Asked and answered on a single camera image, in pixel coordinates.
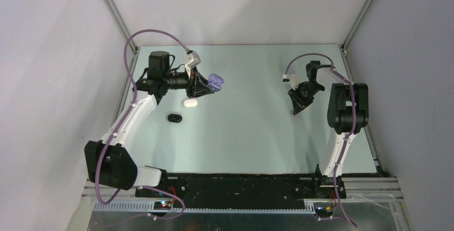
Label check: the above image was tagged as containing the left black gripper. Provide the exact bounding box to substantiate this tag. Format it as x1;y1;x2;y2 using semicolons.
163;65;214;99

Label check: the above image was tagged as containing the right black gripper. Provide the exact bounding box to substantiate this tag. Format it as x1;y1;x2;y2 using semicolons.
288;81;324;115

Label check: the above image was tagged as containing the purple earbud charging case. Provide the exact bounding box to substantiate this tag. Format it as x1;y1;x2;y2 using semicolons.
208;73;224;92

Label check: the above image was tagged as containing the white earbud charging case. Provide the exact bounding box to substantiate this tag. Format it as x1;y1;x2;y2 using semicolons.
182;98;198;108

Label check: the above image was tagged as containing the black earbud charging case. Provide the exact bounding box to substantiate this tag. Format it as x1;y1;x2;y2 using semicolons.
167;114;183;123

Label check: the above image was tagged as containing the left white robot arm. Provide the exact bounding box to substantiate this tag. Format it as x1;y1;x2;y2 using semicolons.
84;50;224;197

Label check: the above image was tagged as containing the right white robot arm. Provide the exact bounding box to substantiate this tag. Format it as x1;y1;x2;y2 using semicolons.
283;61;369;198

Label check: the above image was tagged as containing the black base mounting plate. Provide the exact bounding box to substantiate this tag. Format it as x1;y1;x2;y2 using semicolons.
135;173;346;210

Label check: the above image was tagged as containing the right controller circuit board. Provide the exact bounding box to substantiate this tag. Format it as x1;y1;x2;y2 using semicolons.
314;206;335;220

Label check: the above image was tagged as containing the controller circuit board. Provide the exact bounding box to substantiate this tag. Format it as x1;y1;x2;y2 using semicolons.
153;201;172;211
314;206;335;220

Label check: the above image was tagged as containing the left controller circuit board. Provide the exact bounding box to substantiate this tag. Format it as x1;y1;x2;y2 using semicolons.
153;201;172;211

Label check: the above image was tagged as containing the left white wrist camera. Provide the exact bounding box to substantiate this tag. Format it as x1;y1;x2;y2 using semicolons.
184;50;201;76

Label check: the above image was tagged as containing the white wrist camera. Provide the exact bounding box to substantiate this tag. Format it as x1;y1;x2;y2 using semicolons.
184;50;201;76
283;74;301;90

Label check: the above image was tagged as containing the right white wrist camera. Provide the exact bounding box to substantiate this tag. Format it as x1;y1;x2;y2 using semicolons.
283;74;301;90

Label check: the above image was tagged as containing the right aluminium frame post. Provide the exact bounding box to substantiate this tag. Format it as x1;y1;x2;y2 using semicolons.
341;0;375;51

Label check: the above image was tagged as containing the aluminium frame post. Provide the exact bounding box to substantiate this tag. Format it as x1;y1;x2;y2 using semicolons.
341;0;375;51
103;0;132;40

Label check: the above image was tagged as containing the grey slotted cable duct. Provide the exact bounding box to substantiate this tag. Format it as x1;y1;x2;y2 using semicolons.
93;200;316;215

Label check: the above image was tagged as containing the left aluminium frame post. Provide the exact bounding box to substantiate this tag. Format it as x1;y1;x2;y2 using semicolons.
103;0;132;40

